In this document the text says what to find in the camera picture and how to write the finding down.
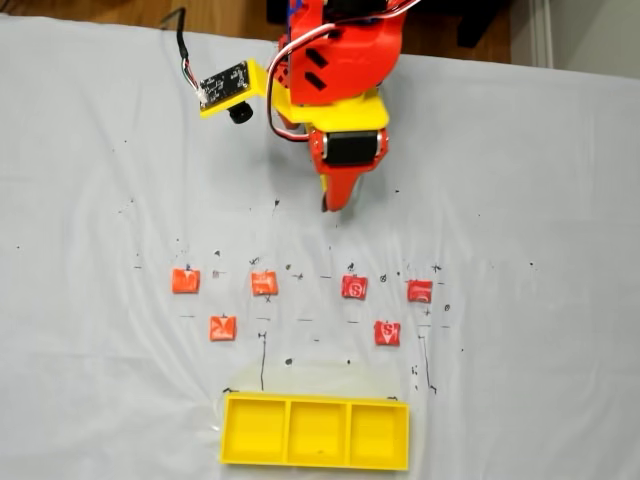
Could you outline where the white plastic table cover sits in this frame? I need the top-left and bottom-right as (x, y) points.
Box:
(0, 13), (640, 480)

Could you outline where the white red servo cable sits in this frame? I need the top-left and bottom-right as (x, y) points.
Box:
(264, 0), (424, 147)

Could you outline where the white baseboard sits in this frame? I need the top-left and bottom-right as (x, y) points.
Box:
(527, 0), (556, 69)

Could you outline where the orange candy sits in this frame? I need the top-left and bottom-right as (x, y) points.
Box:
(251, 271), (279, 297)
(172, 268), (202, 295)
(208, 315), (239, 343)

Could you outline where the red candy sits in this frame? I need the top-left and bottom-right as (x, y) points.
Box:
(374, 320), (402, 347)
(341, 274), (369, 301)
(406, 279), (434, 303)

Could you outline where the yellow mounted camera circuit board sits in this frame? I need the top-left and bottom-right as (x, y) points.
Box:
(198, 58), (275, 125)

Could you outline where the yellow three-compartment box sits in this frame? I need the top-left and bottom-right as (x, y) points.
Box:
(218, 392), (412, 474)

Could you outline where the black camera cable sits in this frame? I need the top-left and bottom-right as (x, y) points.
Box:
(160, 7), (206, 96)

